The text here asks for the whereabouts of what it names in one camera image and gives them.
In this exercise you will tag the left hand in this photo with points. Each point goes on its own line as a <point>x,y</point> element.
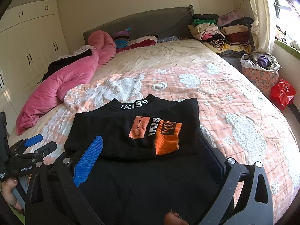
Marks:
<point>7,191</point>

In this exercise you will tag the right hand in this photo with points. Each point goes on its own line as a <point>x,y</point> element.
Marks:
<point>173,218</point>

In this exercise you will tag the red plastic bag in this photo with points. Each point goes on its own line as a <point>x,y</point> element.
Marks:
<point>282,94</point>

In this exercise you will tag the striped colourful pillow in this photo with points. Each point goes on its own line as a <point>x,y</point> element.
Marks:
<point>121,38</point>

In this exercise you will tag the grey upholstered headboard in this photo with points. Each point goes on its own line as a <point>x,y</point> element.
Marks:
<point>161,22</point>

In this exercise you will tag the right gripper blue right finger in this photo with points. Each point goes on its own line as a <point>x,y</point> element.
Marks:
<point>244,196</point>

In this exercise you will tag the peach white tufted bedspread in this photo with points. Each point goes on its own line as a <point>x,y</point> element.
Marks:
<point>234,115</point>

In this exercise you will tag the black orange IKISS sweater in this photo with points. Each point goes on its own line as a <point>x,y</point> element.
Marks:
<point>148,165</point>

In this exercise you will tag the floral fabric laundry basket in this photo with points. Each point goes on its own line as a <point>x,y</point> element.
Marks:
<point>262,69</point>

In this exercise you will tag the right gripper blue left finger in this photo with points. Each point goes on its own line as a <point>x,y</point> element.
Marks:
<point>53,195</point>

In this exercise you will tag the cream curtain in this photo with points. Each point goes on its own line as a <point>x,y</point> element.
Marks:
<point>264,26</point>

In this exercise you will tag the pile of folded clothes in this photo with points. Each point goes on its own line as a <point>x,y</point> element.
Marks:
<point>225,35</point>

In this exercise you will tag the black garment on blanket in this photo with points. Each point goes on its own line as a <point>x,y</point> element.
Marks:
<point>63,62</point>

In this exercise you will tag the pink fluffy blanket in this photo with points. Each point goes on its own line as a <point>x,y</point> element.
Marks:
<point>52,91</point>

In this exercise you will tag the cream built-in wardrobe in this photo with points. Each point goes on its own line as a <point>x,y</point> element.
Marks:
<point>31,38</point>

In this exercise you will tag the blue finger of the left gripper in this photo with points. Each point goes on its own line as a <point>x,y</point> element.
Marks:
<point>45,150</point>
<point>33,140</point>

